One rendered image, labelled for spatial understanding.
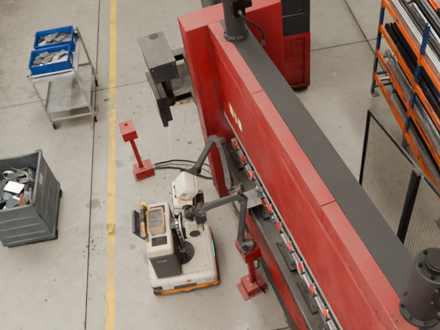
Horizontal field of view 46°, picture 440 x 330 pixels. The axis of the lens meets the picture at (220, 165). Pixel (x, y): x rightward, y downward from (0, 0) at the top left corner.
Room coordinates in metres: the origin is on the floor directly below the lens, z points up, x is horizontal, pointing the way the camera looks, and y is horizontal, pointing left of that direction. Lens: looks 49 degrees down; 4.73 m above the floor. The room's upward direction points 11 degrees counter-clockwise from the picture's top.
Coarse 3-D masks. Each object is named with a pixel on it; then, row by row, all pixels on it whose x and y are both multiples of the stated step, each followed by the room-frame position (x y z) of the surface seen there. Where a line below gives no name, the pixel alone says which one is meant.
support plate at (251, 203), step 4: (256, 188) 2.91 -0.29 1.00; (244, 192) 2.88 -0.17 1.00; (248, 192) 2.88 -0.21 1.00; (252, 192) 2.87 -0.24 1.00; (248, 196) 2.83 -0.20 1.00; (252, 196) 2.82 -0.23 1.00; (256, 196) 2.82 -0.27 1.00; (248, 200) 2.79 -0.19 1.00; (252, 200) 2.78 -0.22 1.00; (256, 200) 2.77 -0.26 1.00; (260, 200) 2.76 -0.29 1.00; (264, 200) 2.76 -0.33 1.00; (236, 204) 2.77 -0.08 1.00; (248, 204) 2.75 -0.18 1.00; (252, 204) 2.74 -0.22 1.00; (256, 204) 2.73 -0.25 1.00; (248, 208) 2.71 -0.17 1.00
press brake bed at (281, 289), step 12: (252, 216) 2.76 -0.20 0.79; (252, 228) 2.82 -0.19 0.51; (264, 240) 2.50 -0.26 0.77; (264, 252) 2.53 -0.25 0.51; (264, 264) 2.67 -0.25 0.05; (276, 264) 2.22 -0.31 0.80; (276, 276) 2.24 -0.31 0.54; (276, 288) 2.38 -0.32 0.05; (288, 288) 1.98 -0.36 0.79; (288, 300) 1.99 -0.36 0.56; (288, 312) 2.11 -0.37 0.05; (300, 312) 1.76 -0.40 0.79
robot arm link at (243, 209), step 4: (244, 204) 2.50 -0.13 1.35; (240, 208) 2.49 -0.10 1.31; (244, 208) 2.48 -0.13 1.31; (240, 212) 2.50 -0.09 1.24; (244, 212) 2.49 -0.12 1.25; (240, 216) 2.49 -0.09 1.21; (244, 216) 2.48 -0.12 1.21; (240, 220) 2.48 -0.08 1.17; (244, 220) 2.47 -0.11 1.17; (240, 224) 2.47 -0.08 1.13; (244, 224) 2.46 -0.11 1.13; (240, 228) 2.45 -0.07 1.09; (244, 228) 2.45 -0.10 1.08; (240, 232) 2.43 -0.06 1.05; (244, 232) 2.47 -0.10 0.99; (240, 236) 2.42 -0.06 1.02
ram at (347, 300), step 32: (224, 64) 3.41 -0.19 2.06; (224, 96) 3.56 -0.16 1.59; (256, 128) 2.73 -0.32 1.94; (256, 160) 2.82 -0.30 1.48; (288, 192) 2.17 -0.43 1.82; (288, 224) 2.20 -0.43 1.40; (320, 224) 1.72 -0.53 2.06; (320, 256) 1.69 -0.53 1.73; (320, 288) 1.67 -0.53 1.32; (352, 288) 1.31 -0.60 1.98; (352, 320) 1.27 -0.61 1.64
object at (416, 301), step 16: (416, 256) 1.05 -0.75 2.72; (432, 256) 1.00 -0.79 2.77; (416, 272) 0.98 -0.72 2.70; (432, 272) 0.95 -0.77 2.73; (416, 288) 0.97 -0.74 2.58; (432, 288) 0.91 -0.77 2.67; (400, 304) 1.02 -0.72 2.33; (416, 304) 0.94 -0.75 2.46; (432, 304) 0.91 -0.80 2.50; (416, 320) 0.93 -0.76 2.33; (432, 320) 0.91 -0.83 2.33
